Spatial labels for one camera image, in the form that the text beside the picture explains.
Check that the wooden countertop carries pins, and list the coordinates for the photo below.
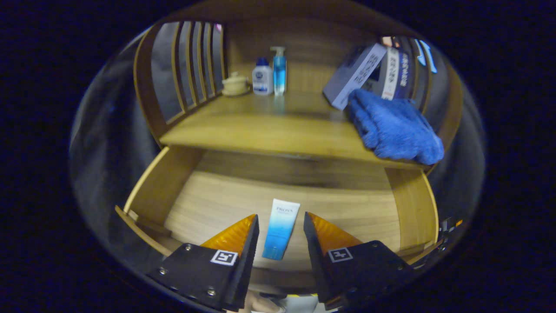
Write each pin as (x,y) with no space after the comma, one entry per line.
(260,126)

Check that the white lotion bottle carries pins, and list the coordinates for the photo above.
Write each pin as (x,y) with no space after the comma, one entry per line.
(263,80)

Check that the dark blue book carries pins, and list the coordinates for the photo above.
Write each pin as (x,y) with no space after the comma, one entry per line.
(403,74)

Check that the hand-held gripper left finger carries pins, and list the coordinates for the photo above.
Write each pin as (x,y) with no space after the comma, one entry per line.
(243,265)

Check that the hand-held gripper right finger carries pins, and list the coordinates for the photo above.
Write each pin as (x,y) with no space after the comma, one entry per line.
(317,261)

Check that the beige lidded teacup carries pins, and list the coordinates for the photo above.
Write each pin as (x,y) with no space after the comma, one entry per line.
(235,84)

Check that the black backdrop cloth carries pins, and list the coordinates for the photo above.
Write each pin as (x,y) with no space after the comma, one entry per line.
(108,130)

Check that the grey leaning book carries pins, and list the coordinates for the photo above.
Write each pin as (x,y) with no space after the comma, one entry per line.
(352,78)

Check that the white spine book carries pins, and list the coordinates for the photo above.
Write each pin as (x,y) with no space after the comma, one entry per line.
(391,78)

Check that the blue white cosmetic tube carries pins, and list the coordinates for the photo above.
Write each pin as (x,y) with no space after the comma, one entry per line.
(280,226)

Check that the blue pump bottle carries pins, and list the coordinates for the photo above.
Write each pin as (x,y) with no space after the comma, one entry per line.
(279,74)

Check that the blue towel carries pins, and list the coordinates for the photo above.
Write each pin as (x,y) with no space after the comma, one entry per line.
(391,126)

